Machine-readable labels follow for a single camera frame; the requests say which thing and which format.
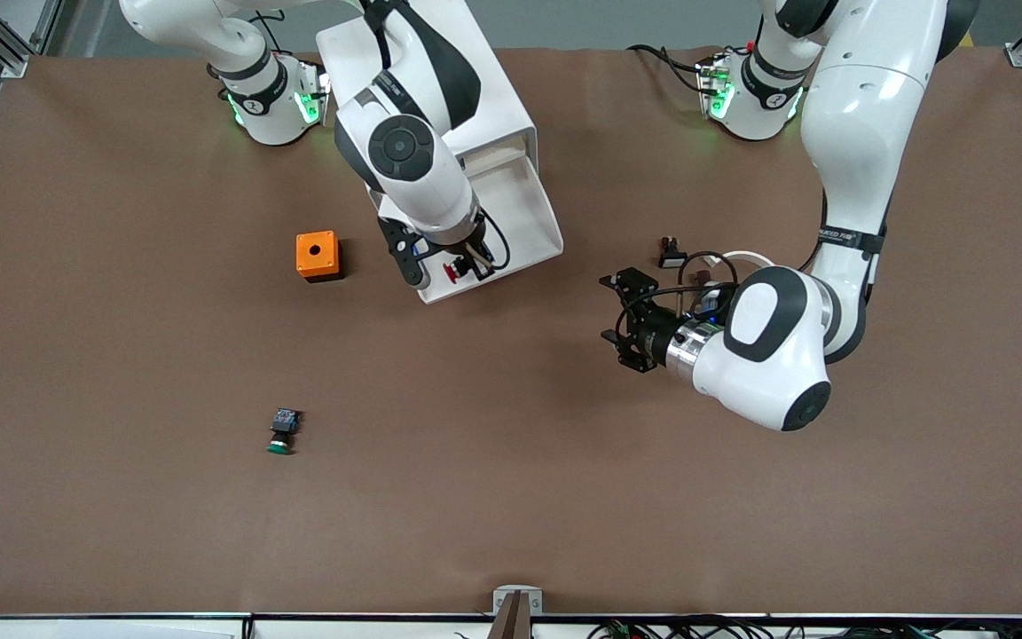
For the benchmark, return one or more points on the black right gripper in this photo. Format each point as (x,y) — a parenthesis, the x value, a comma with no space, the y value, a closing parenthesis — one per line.
(470,255)

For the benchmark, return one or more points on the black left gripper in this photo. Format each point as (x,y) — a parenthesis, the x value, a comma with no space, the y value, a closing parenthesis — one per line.
(650,338)

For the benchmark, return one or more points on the red push button switch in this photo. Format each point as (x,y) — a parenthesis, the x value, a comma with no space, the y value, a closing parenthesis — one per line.
(456,272)

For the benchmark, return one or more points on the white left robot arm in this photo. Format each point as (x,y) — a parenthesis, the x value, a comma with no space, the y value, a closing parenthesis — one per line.
(777,355)

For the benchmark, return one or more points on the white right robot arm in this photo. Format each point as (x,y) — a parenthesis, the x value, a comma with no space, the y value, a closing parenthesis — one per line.
(404,151)

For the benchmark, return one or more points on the white drawer cabinet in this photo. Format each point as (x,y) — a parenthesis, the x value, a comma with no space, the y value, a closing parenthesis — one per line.
(502,98)

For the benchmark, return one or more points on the white curved plastic clamp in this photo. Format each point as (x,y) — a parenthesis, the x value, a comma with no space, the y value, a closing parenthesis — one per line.
(750,256)

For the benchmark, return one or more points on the brown table cover sheet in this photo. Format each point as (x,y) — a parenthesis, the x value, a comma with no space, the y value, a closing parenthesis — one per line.
(511,488)

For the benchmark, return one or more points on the dark tapered pole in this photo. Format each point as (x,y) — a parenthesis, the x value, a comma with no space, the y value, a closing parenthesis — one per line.
(511,623)

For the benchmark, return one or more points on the black switch with white face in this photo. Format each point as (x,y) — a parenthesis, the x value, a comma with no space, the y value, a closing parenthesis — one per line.
(672,255)

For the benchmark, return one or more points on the orange push button enclosure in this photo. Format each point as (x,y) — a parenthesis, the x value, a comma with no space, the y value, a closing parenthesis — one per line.
(316,253)

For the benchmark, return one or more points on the green push button switch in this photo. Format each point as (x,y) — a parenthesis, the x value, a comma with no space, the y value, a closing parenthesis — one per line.
(283,430)

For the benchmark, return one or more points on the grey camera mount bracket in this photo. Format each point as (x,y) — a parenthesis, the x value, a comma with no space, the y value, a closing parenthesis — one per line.
(502,603)

